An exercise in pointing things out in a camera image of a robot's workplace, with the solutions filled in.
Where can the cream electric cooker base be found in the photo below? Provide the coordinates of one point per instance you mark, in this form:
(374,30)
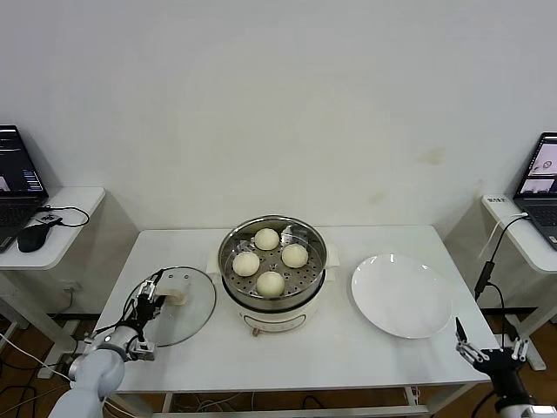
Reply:
(283,320)

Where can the grey laptop with bright screen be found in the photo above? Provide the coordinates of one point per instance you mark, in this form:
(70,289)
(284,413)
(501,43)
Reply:
(539,213)

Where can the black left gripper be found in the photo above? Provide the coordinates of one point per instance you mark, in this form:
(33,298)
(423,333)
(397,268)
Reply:
(147,305)

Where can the white main table frame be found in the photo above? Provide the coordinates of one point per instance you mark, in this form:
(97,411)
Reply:
(304,409)

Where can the black laptop with dark screen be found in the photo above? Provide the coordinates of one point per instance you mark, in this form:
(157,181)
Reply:
(17,174)

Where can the small text label sticker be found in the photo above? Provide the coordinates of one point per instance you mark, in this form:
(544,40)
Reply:
(497,200)

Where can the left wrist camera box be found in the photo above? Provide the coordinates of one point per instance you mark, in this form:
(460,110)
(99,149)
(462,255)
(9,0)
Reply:
(142,350)

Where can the white steamed baozi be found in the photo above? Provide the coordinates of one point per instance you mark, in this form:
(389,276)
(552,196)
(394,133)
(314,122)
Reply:
(246,264)
(270,284)
(295,255)
(266,239)

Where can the round white plate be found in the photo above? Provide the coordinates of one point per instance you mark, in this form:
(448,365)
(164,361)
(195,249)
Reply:
(400,296)

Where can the white side table with mouse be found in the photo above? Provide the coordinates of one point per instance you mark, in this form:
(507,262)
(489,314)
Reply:
(74,204)

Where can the round glass pot lid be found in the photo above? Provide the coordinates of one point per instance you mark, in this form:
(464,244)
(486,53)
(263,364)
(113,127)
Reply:
(191,313)

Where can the stainless steel steamer basket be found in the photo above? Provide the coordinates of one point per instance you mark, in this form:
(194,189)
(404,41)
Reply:
(304,283)

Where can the black computer mouse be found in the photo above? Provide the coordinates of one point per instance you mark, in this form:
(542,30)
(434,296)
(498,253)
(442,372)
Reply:
(31,238)

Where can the white side table with label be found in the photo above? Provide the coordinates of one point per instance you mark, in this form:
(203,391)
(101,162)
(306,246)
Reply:
(544,261)

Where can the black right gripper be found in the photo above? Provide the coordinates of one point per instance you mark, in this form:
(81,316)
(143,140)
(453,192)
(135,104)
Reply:
(502,370)

